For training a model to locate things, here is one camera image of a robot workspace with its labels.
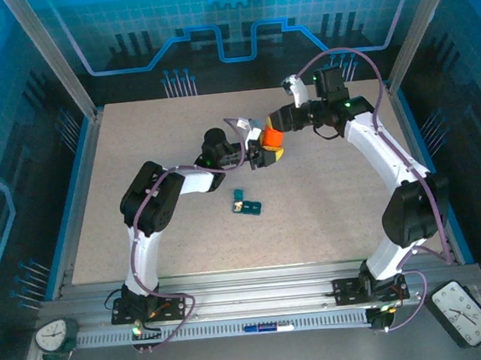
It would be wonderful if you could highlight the green round alarm clock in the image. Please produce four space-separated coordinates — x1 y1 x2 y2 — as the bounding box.
33 316 82 360

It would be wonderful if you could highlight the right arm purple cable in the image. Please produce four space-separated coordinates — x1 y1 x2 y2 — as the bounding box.
294 39 459 339

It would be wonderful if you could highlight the aluminium table side rail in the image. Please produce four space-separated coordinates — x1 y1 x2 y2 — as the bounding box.
28 107 121 301
383 77 463 270

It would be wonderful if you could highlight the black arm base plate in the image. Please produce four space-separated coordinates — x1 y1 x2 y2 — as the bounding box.
109 292 189 326
331 273 411 307

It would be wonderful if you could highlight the black controller box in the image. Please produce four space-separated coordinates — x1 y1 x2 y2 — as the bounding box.
367 304 400 333
128 318 164 354

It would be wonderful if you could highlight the slotted grey cable duct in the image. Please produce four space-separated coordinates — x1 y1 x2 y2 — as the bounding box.
75 305 374 352

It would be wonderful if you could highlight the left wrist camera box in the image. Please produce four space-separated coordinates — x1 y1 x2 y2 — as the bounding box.
234 116 264 144

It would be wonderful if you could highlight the orange pill bottle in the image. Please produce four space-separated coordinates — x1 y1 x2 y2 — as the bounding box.
259 123 285 152

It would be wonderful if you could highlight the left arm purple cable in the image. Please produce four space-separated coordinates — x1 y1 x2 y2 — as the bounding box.
117 115 265 355

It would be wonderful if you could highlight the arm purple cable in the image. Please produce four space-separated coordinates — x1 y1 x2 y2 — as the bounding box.
294 39 459 339
117 115 265 355

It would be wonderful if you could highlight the aluminium frame post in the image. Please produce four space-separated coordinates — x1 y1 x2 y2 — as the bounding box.
1 0 106 128
378 0 463 95

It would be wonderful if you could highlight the blue white marker pen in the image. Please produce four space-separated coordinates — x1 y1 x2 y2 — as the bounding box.
243 320 295 336

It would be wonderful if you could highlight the black alarm clock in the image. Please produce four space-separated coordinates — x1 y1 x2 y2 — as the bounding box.
421 277 481 352

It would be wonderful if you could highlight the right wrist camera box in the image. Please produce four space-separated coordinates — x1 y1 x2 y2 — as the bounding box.
280 74 311 110

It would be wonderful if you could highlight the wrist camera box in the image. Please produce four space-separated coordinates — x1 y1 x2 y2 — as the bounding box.
234 116 264 144
280 74 311 110

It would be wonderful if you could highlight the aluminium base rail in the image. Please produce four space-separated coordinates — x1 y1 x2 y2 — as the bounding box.
39 249 481 334

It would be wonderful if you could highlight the teal pill organizer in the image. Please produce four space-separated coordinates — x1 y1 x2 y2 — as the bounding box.
228 186 264 219

